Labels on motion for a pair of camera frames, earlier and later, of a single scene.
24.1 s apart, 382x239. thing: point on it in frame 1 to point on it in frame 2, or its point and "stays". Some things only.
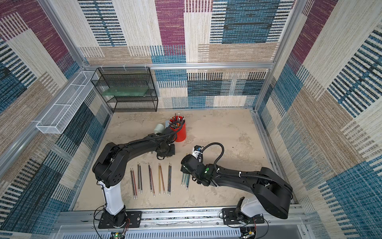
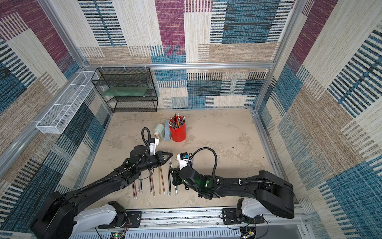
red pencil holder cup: x=177 y=125 stays
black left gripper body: x=170 y=152 to x=152 y=163
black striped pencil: x=132 y=180 stays
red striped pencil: x=134 y=184 stays
